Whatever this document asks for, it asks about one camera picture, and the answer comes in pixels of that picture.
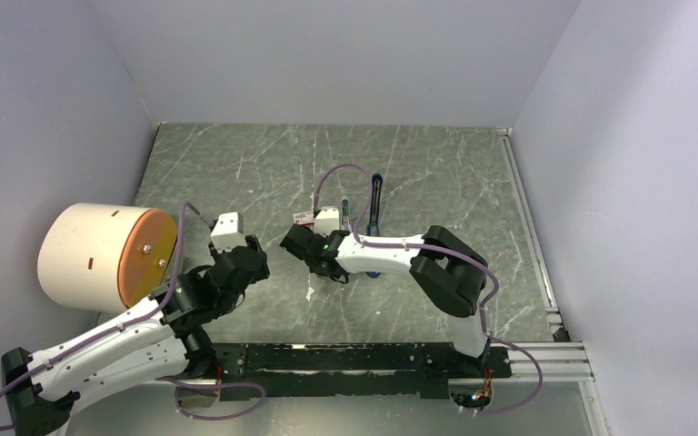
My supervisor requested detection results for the white red staple box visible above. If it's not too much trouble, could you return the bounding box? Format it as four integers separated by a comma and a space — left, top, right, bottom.
293, 211, 315, 227

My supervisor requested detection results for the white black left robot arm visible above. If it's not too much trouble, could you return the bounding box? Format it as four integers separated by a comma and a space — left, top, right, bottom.
1, 235, 269, 435

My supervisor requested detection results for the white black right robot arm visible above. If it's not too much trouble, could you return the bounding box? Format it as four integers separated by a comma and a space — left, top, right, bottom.
280, 224, 490, 376

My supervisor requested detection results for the small white stapler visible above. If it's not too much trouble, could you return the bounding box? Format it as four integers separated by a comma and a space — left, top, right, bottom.
341, 196, 352, 232

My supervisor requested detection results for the white orange cylinder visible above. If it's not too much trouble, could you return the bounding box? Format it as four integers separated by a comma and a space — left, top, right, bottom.
37, 203, 178, 314

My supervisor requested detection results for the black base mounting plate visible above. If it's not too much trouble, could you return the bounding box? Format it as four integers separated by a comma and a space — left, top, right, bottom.
177, 342, 512, 401

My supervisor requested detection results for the aluminium rail frame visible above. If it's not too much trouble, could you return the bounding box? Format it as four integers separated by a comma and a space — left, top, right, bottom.
47, 129, 612, 436

